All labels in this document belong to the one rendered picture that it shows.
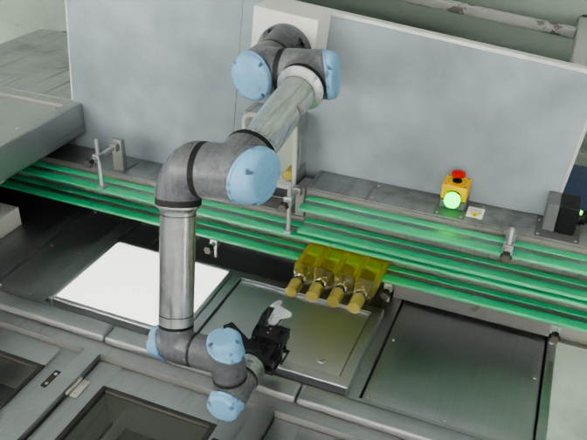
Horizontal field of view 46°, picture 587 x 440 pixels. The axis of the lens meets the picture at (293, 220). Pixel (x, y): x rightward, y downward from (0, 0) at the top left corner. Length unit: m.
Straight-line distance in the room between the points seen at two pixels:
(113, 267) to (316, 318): 0.65
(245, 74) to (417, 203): 0.61
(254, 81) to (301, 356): 0.71
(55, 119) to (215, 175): 1.11
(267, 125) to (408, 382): 0.78
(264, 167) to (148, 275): 0.88
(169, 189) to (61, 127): 1.04
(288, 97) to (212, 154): 0.27
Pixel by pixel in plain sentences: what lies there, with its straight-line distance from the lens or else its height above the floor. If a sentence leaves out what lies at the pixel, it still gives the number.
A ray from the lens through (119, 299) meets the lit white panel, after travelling 2.03.
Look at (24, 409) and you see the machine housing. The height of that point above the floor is 1.66.
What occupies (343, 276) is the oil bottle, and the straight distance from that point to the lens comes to 1.83.
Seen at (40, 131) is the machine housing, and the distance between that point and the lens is 2.30.
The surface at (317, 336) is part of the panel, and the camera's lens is 1.87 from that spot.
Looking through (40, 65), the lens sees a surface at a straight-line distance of 2.84.
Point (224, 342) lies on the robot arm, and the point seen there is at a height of 1.57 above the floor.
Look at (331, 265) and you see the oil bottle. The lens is 1.87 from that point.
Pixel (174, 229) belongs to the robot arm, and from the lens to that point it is 1.41.
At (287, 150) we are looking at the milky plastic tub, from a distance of 2.08.
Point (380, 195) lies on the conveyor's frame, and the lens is 1.96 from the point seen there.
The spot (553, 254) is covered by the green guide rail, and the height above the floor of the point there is 0.91.
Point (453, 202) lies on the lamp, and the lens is 1.90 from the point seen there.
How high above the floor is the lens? 2.51
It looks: 53 degrees down
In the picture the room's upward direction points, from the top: 141 degrees counter-clockwise
